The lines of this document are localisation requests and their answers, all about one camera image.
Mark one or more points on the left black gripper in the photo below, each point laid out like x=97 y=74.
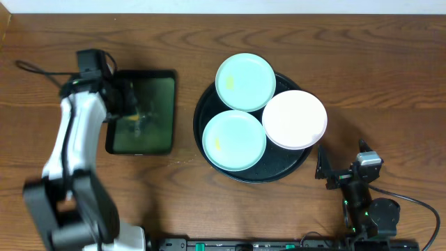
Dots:
x=126 y=101

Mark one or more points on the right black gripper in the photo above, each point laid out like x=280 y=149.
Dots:
x=342 y=177

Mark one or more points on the mint plate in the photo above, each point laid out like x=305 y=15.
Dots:
x=234 y=140
x=245 y=82

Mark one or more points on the green yellow sponge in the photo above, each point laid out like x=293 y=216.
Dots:
x=135 y=117

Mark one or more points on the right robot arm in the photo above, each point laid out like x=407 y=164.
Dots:
x=373 y=221

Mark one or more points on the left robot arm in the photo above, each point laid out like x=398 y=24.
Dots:
x=70 y=207

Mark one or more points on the black rectangular tray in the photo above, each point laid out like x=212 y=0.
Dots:
x=156 y=132

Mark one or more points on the black round tray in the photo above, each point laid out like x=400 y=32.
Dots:
x=276 y=162

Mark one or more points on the white plate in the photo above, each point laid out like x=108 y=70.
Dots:
x=294 y=120

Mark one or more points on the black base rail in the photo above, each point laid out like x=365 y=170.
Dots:
x=181 y=244

